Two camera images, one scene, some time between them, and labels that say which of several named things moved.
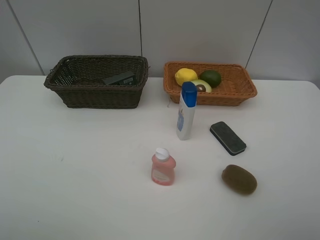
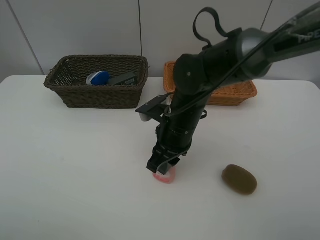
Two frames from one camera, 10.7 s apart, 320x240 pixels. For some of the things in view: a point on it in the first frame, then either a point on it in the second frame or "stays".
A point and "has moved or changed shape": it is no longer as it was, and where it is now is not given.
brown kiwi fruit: (239, 179) stays
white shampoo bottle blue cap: (186, 119) has moved or changed shape
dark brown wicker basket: (80, 79) stays
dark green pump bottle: (126, 79) stays
